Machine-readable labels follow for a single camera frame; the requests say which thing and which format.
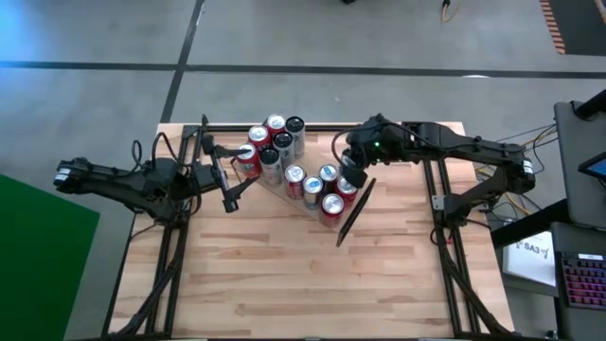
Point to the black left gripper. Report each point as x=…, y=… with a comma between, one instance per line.
x=218, y=177

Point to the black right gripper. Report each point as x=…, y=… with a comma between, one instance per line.
x=374, y=144

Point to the red strawberry Fanta can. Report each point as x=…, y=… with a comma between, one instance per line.
x=259, y=136
x=247, y=163
x=276, y=122

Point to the white Celsius can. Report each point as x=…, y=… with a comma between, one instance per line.
x=295, y=132
x=271, y=166
x=283, y=144

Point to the red cola can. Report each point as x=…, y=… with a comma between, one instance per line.
x=331, y=208
x=294, y=181
x=346, y=192

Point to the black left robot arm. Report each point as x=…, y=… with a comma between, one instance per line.
x=132, y=184

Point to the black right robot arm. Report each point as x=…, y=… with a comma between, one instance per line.
x=473, y=151

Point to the black clamp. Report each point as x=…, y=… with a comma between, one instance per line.
x=204, y=119

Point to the white paper sign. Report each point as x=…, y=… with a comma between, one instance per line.
x=530, y=258

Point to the grey side desk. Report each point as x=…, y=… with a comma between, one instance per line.
x=568, y=166

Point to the green floor mat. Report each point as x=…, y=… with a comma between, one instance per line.
x=38, y=260

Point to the black pole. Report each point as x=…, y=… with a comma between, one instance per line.
x=592, y=104

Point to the tablet with blue screen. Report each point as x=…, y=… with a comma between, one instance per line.
x=596, y=166

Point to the black striped floor mat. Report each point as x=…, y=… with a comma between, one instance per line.
x=582, y=23

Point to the black backlit keyboard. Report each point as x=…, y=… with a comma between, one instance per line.
x=584, y=279

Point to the wooden shelf black metal frame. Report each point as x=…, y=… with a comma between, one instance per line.
x=315, y=151

